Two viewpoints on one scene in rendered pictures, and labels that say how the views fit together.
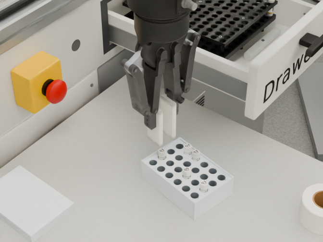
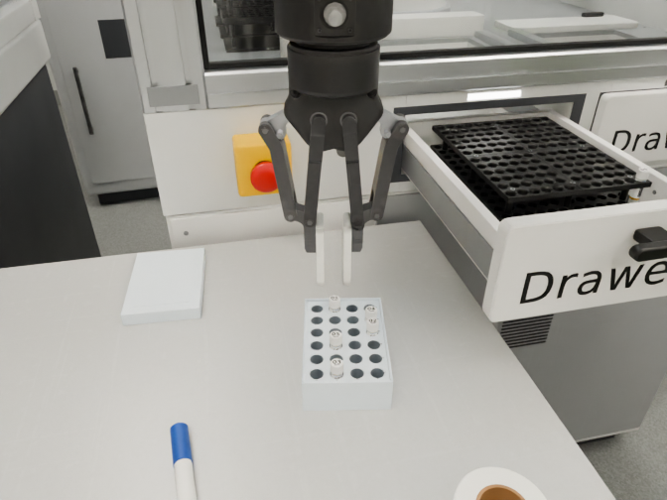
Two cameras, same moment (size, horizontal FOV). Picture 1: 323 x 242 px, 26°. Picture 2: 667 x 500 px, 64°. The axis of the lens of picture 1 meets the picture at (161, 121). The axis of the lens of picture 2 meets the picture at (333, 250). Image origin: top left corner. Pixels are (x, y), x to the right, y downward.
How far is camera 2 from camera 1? 0.68 m
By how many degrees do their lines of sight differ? 33
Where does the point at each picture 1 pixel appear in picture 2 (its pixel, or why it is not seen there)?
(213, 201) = (345, 401)
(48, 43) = not seen: hidden behind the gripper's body
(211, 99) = (566, 325)
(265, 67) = (527, 237)
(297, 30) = (634, 210)
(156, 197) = (295, 356)
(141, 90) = (278, 174)
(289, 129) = not seen: outside the picture
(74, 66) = (337, 177)
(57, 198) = (191, 294)
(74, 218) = (190, 325)
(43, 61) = not seen: hidden behind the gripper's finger
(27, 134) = (252, 228)
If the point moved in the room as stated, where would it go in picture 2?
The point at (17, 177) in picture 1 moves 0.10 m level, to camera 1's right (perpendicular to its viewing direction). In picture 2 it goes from (186, 257) to (237, 287)
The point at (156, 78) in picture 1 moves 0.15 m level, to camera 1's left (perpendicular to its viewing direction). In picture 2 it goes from (311, 167) to (203, 127)
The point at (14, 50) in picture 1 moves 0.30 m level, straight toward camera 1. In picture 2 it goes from (242, 112) to (45, 218)
